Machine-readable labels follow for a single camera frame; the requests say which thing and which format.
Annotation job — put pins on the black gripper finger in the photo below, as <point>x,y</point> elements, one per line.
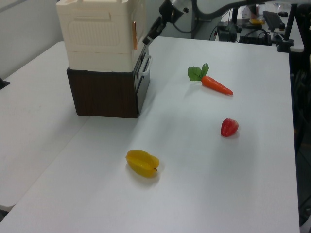
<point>155,28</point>
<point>146,40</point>

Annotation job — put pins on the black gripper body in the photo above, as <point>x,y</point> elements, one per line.
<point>166,12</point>

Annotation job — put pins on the cream cabinet door copper strip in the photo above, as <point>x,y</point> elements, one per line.
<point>140,26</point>

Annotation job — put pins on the cream plastic toy cabinet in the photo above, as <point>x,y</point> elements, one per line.
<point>97,34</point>

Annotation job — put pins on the black electronic device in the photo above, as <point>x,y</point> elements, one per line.
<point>227,31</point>

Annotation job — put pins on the dark brown wooden drawer box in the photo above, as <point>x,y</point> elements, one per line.
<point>104,94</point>

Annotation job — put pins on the orange toy carrot green leaves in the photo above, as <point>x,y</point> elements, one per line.
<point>213,82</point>

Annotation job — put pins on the yellow object on desk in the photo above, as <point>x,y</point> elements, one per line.
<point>257,21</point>

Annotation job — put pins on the black equipment box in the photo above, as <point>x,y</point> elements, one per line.
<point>255,37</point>

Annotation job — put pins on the black keyboard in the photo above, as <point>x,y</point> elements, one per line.
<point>272,20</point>

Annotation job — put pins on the red toy strawberry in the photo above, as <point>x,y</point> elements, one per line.
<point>229,127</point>

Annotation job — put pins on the yellow toy starfruit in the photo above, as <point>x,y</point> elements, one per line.
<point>143,163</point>

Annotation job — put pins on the black table clamp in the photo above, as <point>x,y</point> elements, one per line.
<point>3,83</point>

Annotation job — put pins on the black camera stand pole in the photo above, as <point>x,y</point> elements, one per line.
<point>288,29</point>

